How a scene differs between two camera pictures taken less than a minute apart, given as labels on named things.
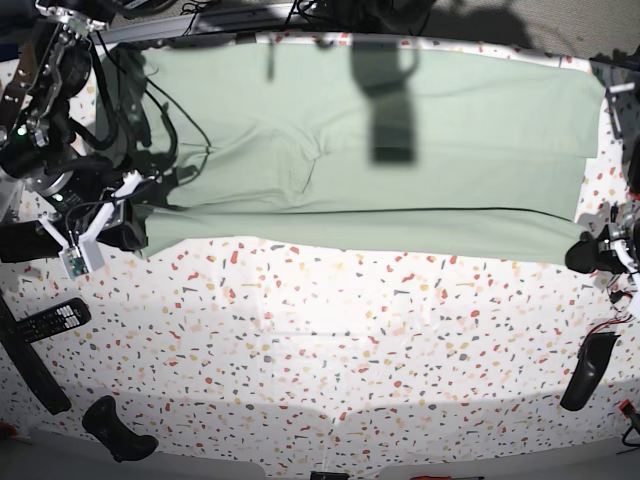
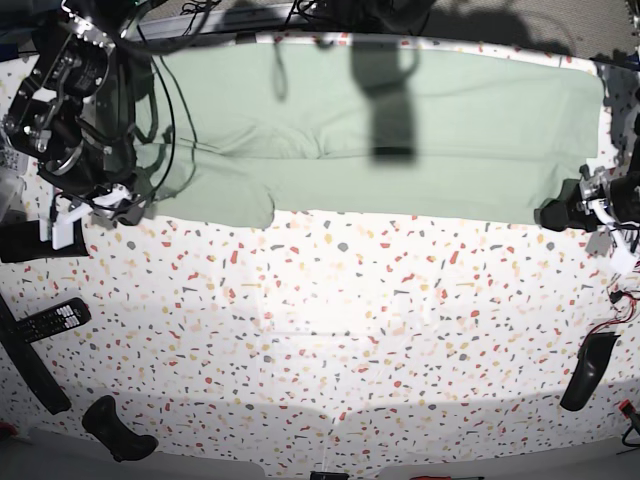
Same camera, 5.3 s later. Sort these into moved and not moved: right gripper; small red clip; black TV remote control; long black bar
Moved: right gripper
Not moved: small red clip; long black bar; black TV remote control
